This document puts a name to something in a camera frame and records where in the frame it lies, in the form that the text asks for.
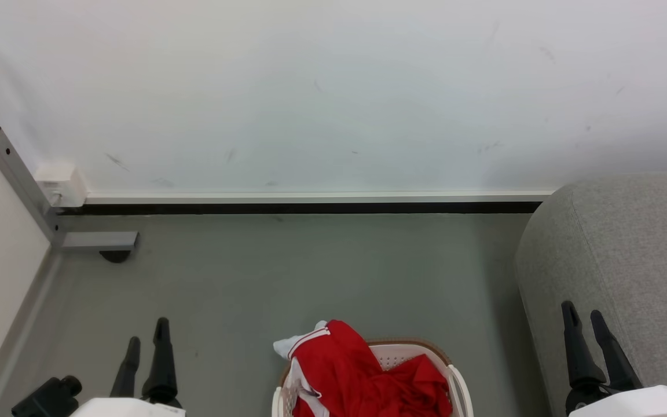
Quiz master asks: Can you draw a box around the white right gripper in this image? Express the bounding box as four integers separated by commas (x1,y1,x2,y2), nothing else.
562,301,667,417

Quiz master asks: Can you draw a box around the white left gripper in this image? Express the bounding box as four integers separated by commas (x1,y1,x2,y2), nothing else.
70,317,186,417

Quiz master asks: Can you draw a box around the red and white garment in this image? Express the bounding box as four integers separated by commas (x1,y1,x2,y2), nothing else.
274,320,453,417

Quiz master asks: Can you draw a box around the white plastic laundry basket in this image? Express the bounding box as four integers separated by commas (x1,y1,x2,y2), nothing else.
272,339,474,417

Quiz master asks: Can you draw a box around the grey fabric sofa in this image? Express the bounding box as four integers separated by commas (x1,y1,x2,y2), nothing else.
514,173,667,417

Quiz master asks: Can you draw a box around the grey metal partition foot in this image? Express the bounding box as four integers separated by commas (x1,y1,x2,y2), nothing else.
0,126,139,251

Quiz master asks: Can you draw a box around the white plastic wall box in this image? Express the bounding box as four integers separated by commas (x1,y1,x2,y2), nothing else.
35,164,87,208

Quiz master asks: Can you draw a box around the white and black wall rail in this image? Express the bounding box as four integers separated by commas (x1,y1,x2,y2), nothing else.
58,190,557,216

